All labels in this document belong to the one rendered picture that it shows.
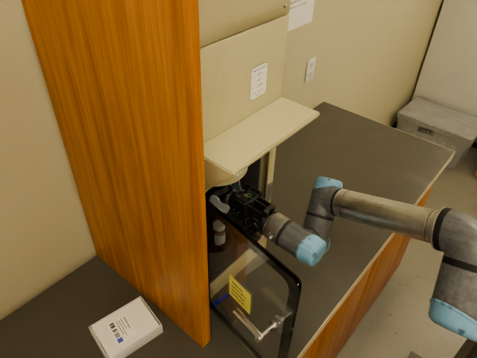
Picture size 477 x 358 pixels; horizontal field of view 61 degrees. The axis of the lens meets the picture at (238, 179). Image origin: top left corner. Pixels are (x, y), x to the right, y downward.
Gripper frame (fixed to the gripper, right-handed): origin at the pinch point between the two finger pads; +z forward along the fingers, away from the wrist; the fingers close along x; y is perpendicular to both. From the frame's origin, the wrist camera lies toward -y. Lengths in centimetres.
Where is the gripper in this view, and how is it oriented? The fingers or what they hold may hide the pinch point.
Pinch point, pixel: (214, 193)
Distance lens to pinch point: 117.9
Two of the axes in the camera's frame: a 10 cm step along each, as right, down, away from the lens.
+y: 0.6, -7.5, -6.6
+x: -6.5, 4.7, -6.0
